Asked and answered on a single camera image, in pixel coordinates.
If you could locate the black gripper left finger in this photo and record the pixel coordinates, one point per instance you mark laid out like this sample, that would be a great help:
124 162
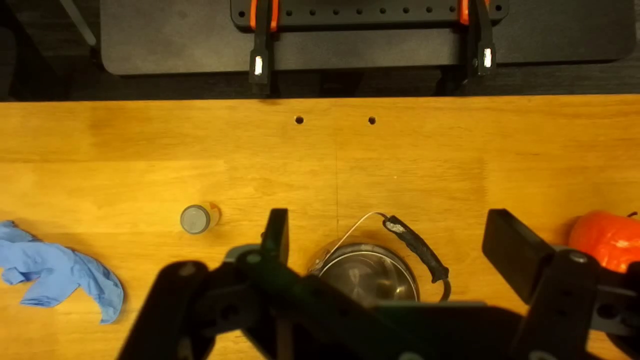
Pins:
275 237

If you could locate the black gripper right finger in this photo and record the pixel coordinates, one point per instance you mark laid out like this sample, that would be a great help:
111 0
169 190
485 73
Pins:
514 251

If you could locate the small orange spice jar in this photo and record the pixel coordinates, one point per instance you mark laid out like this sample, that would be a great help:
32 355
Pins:
198 218

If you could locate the orange bell pepper toy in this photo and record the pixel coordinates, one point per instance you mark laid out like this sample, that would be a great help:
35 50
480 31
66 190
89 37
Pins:
610 239

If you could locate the left black orange clamp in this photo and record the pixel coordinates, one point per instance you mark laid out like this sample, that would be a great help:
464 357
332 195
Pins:
265 21

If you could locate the black orange clamp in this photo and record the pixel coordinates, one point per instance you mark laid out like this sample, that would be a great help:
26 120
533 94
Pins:
477 52
265 21

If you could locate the right black orange clamp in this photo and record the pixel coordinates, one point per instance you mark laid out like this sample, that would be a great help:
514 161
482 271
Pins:
477 52

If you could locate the steel teapot with black handle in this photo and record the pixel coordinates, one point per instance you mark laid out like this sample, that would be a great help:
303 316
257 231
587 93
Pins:
372 272

